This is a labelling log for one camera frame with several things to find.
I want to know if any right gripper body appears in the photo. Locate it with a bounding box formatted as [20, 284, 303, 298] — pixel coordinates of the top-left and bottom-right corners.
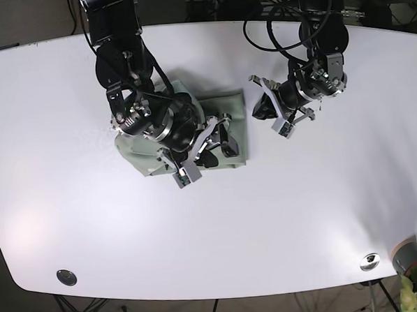
[107, 87, 206, 161]

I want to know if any grey plant pot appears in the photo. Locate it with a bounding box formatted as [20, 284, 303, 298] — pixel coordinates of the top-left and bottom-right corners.
[390, 237, 417, 276]

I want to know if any silver table grommet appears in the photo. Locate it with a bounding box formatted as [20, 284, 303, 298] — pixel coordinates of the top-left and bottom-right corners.
[360, 253, 381, 272]
[56, 269, 78, 286]

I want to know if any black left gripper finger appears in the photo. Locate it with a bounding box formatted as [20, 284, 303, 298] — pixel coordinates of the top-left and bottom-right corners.
[249, 75, 291, 120]
[271, 107, 316, 139]

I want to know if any right silver table grommet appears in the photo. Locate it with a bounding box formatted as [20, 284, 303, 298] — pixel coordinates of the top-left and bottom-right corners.
[360, 253, 381, 272]

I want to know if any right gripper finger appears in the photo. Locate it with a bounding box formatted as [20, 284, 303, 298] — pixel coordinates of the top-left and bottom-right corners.
[157, 148, 202, 189]
[192, 112, 241, 170]

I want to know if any left silver table grommet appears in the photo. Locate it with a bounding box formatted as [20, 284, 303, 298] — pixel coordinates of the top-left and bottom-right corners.
[56, 269, 78, 286]

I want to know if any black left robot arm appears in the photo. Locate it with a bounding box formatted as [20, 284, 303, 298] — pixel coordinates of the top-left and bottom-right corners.
[249, 0, 349, 138]

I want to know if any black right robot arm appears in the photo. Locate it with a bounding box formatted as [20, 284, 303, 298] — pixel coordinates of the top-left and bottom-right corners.
[80, 0, 246, 188]

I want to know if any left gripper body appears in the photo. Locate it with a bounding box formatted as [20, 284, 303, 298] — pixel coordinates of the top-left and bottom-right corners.
[279, 53, 347, 121]

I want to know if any green polo shirt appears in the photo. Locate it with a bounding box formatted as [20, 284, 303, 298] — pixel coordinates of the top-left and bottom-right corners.
[114, 80, 248, 177]

